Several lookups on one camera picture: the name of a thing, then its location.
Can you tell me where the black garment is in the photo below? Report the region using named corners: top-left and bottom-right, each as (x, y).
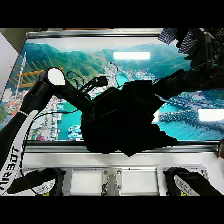
top-left (80, 79), bottom-right (180, 158)

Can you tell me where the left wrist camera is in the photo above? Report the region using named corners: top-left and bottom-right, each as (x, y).
top-left (87, 75), bottom-right (110, 92)

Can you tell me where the black cable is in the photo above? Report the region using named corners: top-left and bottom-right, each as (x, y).
top-left (19, 109), bottom-right (81, 178)
top-left (65, 69), bottom-right (86, 92)

